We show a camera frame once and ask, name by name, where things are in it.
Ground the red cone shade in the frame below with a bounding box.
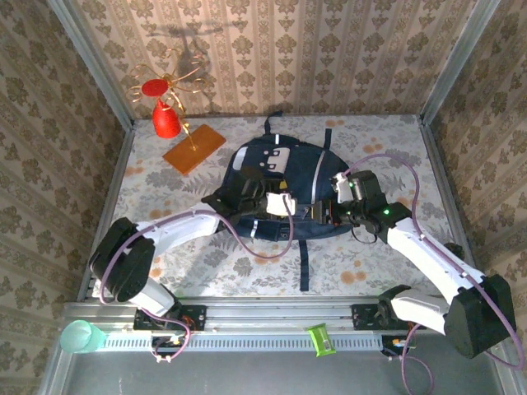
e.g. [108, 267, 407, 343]
[151, 102, 183, 139]

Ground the navy blue backpack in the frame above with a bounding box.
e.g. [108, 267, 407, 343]
[216, 110, 355, 292]

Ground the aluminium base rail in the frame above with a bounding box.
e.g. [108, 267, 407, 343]
[61, 296, 506, 333]

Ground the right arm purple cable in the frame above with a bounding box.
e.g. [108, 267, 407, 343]
[343, 154, 527, 394]

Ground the green snack packet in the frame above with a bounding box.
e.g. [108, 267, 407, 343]
[307, 323, 337, 357]

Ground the small controller board with wires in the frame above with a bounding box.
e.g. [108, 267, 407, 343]
[150, 333, 187, 351]
[380, 332, 417, 357]

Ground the aluminium frame post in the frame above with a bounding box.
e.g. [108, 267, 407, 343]
[419, 0, 504, 124]
[47, 0, 136, 131]

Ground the grey metal shelf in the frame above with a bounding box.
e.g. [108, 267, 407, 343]
[39, 328, 520, 395]

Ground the aluminium table side rail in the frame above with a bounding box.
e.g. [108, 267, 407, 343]
[417, 117, 497, 300]
[77, 125, 137, 301]

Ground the white slotted cable duct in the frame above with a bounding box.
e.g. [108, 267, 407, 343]
[100, 331, 386, 353]

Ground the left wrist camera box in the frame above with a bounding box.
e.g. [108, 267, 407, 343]
[265, 191, 299, 216]

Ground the teal plastic cup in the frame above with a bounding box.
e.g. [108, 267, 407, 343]
[58, 319, 109, 355]

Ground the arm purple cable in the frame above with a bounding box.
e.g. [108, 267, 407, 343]
[100, 193, 296, 364]
[343, 154, 527, 394]

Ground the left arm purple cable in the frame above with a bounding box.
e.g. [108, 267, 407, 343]
[100, 193, 296, 364]

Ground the red disc shade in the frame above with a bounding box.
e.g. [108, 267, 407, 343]
[141, 78, 171, 99]

